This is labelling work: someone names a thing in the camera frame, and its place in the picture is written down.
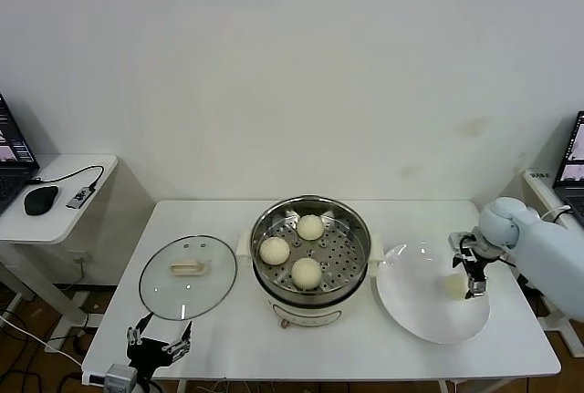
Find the white steamed baozi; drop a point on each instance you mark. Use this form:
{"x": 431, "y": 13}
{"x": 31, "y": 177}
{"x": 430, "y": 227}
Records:
{"x": 275, "y": 251}
{"x": 454, "y": 288}
{"x": 311, "y": 227}
{"x": 305, "y": 273}

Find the cream electric cooker base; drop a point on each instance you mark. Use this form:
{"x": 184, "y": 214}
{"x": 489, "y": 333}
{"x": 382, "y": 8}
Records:
{"x": 310, "y": 313}

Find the round glass pot lid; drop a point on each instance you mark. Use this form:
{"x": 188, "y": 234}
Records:
{"x": 191, "y": 297}

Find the black laptop beside mouse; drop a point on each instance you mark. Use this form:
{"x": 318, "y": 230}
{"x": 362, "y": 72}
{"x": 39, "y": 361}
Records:
{"x": 9, "y": 183}

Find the steel steamer basket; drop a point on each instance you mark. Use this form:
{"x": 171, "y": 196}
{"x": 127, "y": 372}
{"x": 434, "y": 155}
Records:
{"x": 342, "y": 270}

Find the white round plate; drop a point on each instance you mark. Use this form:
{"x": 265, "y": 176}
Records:
{"x": 410, "y": 302}

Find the grey usb hub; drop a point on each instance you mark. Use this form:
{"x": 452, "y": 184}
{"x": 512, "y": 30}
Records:
{"x": 78, "y": 198}

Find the white side table with mouse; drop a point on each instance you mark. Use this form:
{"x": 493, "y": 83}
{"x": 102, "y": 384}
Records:
{"x": 55, "y": 224}

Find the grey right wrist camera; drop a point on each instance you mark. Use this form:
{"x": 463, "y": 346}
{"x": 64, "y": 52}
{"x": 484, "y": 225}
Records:
{"x": 461, "y": 240}

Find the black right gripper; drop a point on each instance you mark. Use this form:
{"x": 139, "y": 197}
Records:
{"x": 475, "y": 267}

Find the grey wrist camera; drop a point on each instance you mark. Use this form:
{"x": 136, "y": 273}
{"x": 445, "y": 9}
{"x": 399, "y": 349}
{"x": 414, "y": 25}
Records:
{"x": 119, "y": 375}
{"x": 461, "y": 240}

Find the black computer mouse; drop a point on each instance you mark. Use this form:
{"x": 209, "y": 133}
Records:
{"x": 41, "y": 200}

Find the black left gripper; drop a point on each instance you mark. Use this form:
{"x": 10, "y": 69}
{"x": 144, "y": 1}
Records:
{"x": 146, "y": 356}

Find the white wall socket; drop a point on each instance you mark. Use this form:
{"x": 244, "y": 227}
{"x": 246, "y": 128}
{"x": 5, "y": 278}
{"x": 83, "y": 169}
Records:
{"x": 80, "y": 257}

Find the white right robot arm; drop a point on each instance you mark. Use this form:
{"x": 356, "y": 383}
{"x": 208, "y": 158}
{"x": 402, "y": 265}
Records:
{"x": 547, "y": 247}

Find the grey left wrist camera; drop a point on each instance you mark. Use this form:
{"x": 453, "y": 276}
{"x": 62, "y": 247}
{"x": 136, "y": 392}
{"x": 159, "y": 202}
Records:
{"x": 119, "y": 375}

